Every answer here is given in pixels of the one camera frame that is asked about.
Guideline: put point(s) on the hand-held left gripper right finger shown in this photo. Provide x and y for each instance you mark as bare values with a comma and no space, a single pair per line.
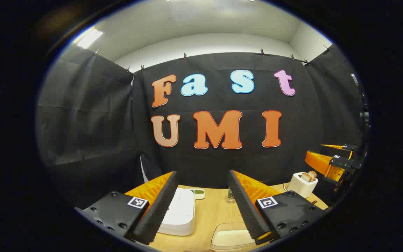
245,206

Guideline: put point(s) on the white divided bean dish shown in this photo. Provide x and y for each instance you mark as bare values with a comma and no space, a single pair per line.
198,192

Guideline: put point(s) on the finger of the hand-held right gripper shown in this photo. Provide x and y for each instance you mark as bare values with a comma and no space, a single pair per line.
338,147
322,162

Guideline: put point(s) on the ceiling light panel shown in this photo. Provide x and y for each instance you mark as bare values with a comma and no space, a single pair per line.
89,37

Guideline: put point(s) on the white toaster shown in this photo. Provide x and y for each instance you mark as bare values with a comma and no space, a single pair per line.
301,189

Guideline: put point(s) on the clear box of rice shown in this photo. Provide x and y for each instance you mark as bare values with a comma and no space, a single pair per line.
231,236

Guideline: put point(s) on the toasted bread slice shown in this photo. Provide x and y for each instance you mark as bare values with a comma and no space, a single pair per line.
305,177
312,174

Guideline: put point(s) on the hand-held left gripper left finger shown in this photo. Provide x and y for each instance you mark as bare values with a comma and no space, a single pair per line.
159,206

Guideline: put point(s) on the white rice cooker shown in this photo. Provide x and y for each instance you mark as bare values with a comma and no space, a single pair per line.
180,213

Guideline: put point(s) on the clear plastic water bottle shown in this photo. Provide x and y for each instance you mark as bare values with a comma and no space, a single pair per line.
231,196

